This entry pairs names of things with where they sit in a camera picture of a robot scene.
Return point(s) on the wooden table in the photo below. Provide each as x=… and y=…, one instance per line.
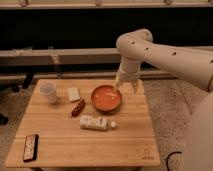
x=62, y=143

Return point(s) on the white plastic cup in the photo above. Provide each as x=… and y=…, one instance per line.
x=48, y=91

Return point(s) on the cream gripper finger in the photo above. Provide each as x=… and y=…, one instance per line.
x=135, y=86
x=118, y=83

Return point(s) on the orange ceramic bowl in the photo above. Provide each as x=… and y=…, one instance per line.
x=105, y=98

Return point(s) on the grey metal rail bench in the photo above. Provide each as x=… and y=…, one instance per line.
x=59, y=61

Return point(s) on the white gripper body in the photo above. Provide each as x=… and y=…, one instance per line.
x=128, y=70

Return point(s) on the white rectangular sponge block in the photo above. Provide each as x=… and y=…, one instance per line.
x=73, y=94

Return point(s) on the white plastic bottle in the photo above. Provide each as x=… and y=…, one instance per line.
x=96, y=123

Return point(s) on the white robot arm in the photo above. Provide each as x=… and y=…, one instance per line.
x=192, y=65

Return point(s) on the red-brown snack packet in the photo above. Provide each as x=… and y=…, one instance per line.
x=76, y=111

